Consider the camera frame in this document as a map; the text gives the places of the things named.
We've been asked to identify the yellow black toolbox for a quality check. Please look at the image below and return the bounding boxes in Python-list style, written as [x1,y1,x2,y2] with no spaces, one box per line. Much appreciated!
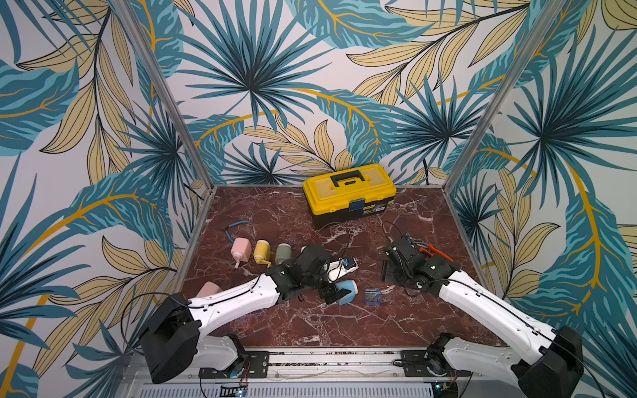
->
[303,164,396,229]

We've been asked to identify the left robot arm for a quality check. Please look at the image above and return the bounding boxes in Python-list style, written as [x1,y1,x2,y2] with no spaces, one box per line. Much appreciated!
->
[140,245,358,384]

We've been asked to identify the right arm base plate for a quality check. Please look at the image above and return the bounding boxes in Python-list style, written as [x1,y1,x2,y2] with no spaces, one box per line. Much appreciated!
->
[392,350,471,379]

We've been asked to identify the green pencil sharpener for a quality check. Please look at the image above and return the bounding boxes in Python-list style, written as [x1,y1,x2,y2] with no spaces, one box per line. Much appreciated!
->
[275,243,292,265]

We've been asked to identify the pink pencil sharpener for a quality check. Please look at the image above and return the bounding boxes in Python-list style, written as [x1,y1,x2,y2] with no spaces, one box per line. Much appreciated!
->
[196,281,223,299]
[231,237,252,269]

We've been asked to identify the orange handled pliers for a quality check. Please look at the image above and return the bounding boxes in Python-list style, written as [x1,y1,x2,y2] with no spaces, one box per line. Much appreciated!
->
[419,244,454,262]

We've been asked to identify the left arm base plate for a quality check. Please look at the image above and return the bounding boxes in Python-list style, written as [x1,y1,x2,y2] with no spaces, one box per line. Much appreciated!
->
[198,351,270,380]

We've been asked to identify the aluminium front rail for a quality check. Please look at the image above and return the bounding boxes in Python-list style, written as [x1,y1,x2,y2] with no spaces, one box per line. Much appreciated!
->
[115,347,523,397]

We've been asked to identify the pink pencil sharpener front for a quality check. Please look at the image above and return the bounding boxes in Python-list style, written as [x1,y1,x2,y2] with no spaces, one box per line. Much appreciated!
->
[231,237,252,269]

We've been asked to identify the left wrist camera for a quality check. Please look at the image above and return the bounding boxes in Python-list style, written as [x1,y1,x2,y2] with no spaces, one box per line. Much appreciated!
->
[326,256,358,282]

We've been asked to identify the yellow pencil sharpener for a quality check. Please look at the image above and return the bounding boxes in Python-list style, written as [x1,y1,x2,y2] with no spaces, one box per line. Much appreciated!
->
[253,240,271,267]

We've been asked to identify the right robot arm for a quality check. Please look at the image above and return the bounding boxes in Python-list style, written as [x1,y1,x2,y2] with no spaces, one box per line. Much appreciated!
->
[382,235,584,397]

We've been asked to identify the blue transparent tray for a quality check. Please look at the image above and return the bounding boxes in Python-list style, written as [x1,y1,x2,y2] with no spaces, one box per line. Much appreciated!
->
[364,288,383,307]

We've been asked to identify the blue pencil sharpener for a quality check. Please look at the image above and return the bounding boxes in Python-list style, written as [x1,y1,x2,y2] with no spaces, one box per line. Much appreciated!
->
[336,280,358,306]

